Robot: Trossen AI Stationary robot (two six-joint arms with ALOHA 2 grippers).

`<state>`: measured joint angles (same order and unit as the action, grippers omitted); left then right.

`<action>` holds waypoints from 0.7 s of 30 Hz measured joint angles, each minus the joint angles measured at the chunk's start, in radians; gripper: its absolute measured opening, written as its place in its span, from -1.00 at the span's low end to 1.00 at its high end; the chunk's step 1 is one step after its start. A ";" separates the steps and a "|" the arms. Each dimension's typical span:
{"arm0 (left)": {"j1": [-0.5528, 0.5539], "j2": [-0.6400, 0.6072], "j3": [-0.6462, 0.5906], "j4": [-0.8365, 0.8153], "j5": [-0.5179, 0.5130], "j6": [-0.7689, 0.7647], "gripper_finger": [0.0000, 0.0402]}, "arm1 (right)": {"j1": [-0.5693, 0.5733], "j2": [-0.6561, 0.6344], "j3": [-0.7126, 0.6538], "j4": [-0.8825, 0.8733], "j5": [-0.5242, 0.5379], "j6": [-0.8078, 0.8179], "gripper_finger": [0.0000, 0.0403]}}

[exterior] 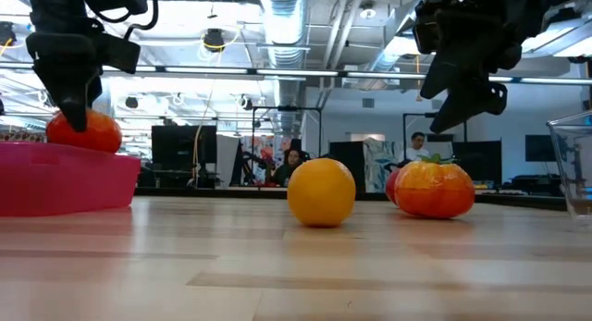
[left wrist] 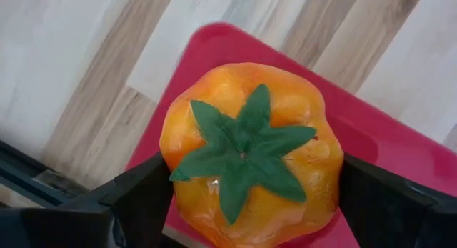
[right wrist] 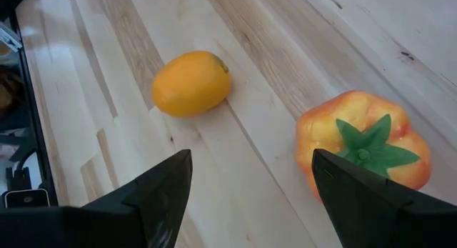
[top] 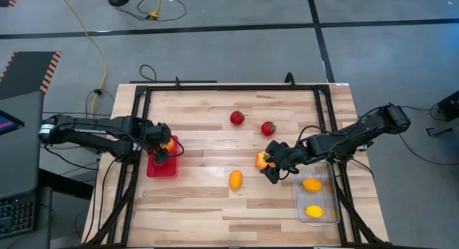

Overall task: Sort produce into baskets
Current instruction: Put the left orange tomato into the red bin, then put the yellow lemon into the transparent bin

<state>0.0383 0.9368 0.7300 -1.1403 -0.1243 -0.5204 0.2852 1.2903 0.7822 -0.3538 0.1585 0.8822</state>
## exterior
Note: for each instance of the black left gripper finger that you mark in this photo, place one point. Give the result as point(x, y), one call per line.
point(69, 96)
point(94, 87)

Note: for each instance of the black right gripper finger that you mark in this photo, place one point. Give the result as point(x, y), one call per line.
point(441, 76)
point(467, 103)

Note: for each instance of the red-orange tomato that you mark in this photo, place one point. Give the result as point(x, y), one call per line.
point(102, 133)

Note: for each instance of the red apple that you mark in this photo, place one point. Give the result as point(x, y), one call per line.
point(392, 187)

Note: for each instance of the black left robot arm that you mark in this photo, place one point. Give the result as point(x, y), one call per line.
point(60, 8)

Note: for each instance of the black divider panel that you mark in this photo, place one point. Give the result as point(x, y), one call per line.
point(478, 161)
point(347, 156)

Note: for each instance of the person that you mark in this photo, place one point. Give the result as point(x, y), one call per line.
point(289, 166)
point(417, 147)

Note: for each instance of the pink plastic basket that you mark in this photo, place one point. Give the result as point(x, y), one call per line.
point(65, 180)

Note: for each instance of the large orange tomato green leaf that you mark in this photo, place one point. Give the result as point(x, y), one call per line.
point(435, 191)

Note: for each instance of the large black monitor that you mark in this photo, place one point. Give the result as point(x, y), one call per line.
point(182, 147)

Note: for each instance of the clear plastic container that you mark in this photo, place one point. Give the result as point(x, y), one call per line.
point(578, 168)

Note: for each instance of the long ceiling light bar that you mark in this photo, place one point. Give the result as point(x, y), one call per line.
point(296, 72)

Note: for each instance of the round orange fruit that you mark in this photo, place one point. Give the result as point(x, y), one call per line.
point(321, 193)

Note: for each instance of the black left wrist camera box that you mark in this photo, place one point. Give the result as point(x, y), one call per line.
point(120, 53)

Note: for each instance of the black metal frame stand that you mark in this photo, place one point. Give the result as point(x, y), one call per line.
point(416, 114)
point(287, 109)

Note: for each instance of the black wall screen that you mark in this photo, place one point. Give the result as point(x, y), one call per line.
point(540, 148)

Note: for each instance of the black ceiling camera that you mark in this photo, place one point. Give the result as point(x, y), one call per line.
point(214, 40)

